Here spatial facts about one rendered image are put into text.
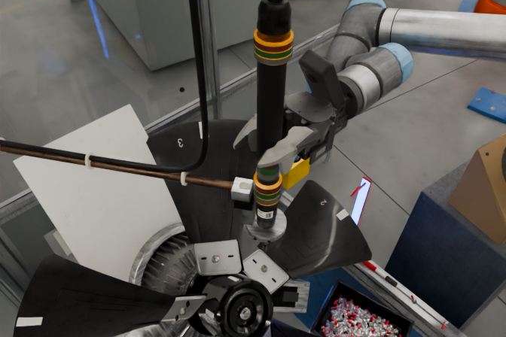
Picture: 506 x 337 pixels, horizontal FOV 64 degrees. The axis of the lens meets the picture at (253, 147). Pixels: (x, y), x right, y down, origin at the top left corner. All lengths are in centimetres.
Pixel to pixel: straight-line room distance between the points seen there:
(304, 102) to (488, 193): 71
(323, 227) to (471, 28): 49
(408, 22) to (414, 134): 227
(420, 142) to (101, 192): 241
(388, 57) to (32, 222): 113
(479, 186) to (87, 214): 96
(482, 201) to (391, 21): 60
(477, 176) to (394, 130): 187
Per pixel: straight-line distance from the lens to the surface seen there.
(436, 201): 129
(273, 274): 85
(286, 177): 119
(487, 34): 78
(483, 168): 117
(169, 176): 67
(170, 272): 87
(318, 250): 90
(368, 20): 83
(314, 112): 58
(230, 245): 78
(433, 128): 314
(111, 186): 94
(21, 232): 144
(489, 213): 123
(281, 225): 70
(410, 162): 283
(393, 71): 71
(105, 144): 93
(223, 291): 75
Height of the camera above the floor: 194
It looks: 45 degrees down
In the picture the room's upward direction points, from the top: straight up
